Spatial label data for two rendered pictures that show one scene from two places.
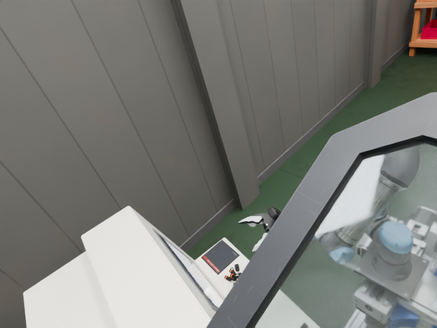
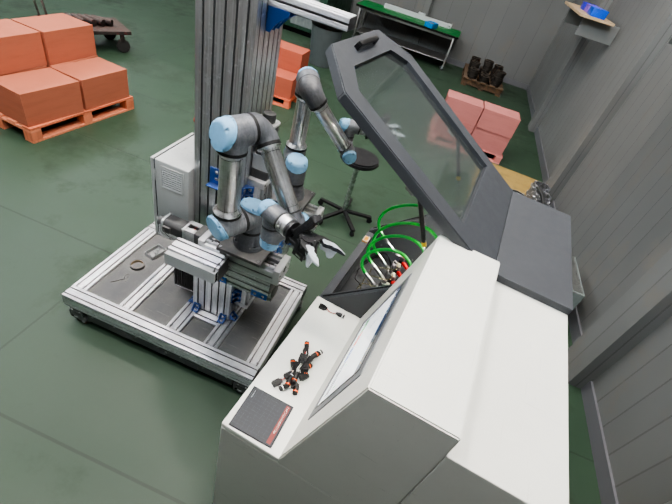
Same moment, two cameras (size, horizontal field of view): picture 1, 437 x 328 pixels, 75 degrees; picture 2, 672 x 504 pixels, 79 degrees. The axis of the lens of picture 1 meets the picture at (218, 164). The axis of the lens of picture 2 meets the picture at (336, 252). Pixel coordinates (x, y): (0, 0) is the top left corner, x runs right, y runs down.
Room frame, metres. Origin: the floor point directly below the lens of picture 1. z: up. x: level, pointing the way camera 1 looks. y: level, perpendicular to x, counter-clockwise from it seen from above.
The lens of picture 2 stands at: (1.47, 0.63, 2.32)
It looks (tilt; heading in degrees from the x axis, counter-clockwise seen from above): 40 degrees down; 220
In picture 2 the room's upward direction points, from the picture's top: 17 degrees clockwise
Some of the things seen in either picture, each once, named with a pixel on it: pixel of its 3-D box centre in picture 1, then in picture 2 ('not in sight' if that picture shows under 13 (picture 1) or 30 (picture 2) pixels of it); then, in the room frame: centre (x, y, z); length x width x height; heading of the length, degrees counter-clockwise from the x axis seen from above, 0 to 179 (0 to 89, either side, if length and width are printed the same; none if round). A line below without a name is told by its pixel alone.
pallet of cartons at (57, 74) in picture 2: not in sight; (50, 73); (0.74, -4.22, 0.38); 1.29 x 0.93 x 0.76; 33
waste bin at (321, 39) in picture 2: not in sight; (324, 42); (-3.77, -5.45, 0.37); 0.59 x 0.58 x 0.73; 146
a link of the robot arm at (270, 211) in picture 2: not in sight; (273, 214); (0.74, -0.31, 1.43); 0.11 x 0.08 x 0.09; 97
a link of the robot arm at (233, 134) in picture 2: not in sight; (230, 182); (0.77, -0.57, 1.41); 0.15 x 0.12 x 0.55; 7
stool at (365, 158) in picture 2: not in sight; (351, 187); (-1.08, -1.54, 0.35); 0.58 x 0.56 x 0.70; 124
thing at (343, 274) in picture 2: not in sight; (347, 271); (0.17, -0.33, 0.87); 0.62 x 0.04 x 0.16; 25
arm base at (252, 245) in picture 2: not in sight; (250, 234); (0.63, -0.59, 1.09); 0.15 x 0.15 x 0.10
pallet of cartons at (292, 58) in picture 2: not in sight; (266, 68); (-1.93, -4.45, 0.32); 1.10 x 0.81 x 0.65; 121
